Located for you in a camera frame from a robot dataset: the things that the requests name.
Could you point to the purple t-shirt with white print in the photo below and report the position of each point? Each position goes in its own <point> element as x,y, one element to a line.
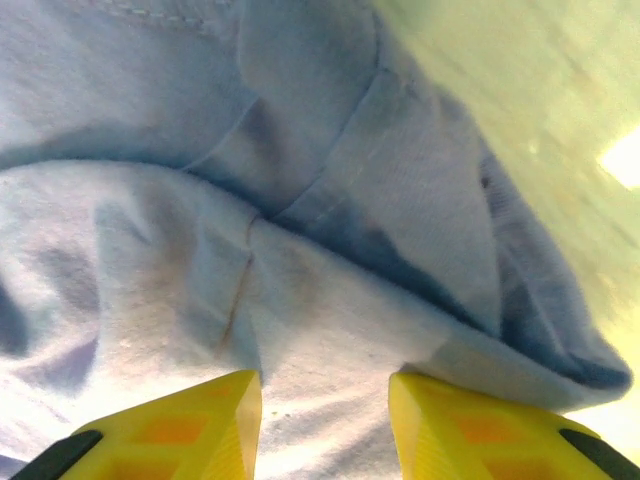
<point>200,250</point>

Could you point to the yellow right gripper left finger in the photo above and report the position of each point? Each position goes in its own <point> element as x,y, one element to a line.
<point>165,440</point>

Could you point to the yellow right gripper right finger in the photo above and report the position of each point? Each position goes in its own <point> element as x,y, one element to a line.
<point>475,440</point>

